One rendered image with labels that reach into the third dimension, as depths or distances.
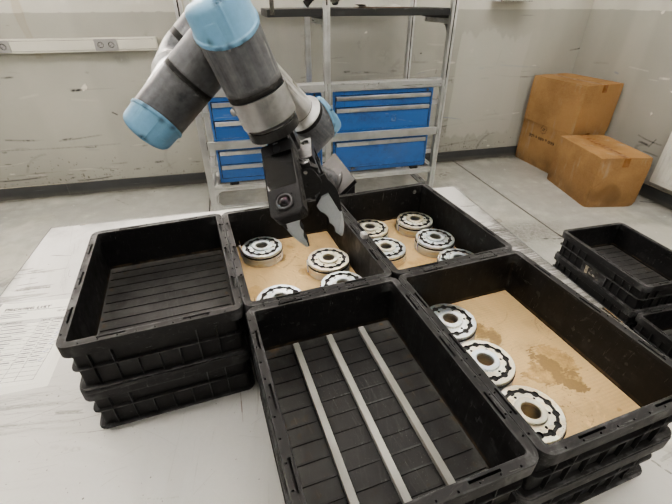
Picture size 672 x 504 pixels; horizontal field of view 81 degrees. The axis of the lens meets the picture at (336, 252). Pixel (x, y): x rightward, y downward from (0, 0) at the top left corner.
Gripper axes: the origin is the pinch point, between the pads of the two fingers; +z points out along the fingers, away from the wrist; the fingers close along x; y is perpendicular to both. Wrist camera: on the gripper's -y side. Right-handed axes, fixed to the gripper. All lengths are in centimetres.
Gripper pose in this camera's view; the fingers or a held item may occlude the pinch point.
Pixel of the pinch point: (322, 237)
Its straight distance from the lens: 64.5
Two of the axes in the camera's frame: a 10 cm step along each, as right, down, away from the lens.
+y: -0.9, -6.6, 7.5
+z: 3.2, 6.9, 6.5
